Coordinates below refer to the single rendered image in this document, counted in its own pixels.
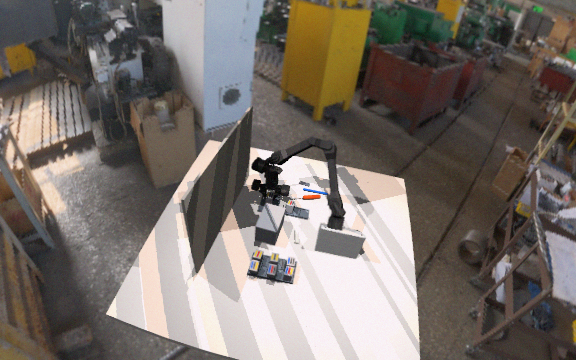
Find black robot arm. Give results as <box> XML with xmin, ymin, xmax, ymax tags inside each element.
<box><xmin>251</xmin><ymin>137</ymin><xmax>346</xmax><ymax>231</ymax></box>

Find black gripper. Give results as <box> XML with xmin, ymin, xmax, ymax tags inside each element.
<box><xmin>251</xmin><ymin>178</ymin><xmax>290</xmax><ymax>201</ymax></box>

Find orange-handled screwdriver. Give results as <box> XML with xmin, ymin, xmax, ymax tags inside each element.
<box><xmin>288</xmin><ymin>195</ymin><xmax>321</xmax><ymax>200</ymax></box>

